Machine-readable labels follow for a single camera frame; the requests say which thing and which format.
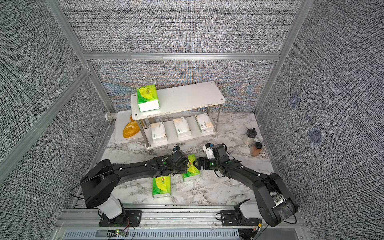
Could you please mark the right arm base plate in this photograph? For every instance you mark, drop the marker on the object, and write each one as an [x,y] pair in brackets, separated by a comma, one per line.
[246,213]

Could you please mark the white two-tier shelf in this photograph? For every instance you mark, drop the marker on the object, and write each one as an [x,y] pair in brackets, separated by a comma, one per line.
[177,100]

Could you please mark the orange bread loaf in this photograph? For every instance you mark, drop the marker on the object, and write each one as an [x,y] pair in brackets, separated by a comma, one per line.
[130,130]

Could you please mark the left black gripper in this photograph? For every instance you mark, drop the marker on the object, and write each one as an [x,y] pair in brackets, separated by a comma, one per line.
[184,167]

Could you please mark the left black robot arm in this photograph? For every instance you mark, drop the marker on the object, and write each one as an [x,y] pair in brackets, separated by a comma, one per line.
[98,183]

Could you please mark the aluminium front rail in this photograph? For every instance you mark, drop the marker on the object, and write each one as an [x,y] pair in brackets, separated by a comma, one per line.
[171,222]

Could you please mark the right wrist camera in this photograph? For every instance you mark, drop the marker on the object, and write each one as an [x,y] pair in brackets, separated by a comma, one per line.
[209,151]

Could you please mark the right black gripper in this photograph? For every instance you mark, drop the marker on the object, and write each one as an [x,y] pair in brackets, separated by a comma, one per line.
[203,160]

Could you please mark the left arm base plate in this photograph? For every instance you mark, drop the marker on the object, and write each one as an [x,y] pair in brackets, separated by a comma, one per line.
[127,218]

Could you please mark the brown spice bottle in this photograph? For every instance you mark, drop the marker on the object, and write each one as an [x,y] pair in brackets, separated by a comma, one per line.
[256,149]

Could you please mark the white tissue pack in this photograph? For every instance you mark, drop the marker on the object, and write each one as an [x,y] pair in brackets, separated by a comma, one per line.
[204,123]
[158,132]
[182,127]

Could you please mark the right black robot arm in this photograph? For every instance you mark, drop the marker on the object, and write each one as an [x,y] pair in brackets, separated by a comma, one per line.
[274,200]

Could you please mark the clear shaker black lid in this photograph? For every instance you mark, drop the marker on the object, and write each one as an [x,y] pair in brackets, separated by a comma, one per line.
[250,136]

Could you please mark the green tissue pack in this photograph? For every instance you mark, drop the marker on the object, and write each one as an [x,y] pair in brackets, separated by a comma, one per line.
[192,173]
[147,98]
[161,187]

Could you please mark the grey tube end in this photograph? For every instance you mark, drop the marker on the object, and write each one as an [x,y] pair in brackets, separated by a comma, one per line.
[110,116]

